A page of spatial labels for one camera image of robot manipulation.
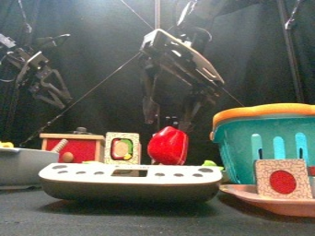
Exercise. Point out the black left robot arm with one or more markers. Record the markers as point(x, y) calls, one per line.
point(13, 58)

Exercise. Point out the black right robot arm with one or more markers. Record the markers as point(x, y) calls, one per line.
point(192, 18)

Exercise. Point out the red toy tomato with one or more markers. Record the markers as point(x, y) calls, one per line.
point(168, 146)

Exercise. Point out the teal basket orange rim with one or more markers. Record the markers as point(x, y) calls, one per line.
point(245, 135)

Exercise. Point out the white toy sushi roll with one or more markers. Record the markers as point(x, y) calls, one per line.
point(121, 149)

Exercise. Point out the red wooden toy box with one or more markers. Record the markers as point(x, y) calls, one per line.
point(81, 147)

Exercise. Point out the green toy vegetable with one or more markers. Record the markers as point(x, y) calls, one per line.
point(211, 165)

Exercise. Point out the yellow toy food piece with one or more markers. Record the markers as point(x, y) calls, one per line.
point(5, 144)

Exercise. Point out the grey blue toy pot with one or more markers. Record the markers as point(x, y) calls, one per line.
point(24, 166)

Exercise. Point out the yellow green toy fruit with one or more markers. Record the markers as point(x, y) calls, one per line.
point(92, 162)

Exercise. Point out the white toy scale board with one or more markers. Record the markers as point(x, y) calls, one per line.
point(131, 184)

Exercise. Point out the sushi block red centre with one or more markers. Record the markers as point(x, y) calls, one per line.
point(283, 181)

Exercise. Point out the red toy food slice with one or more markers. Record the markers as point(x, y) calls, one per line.
point(311, 171)

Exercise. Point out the pink plastic tray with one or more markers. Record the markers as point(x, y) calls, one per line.
point(287, 206)

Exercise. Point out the metal frame pole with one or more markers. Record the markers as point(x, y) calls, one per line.
point(157, 14)

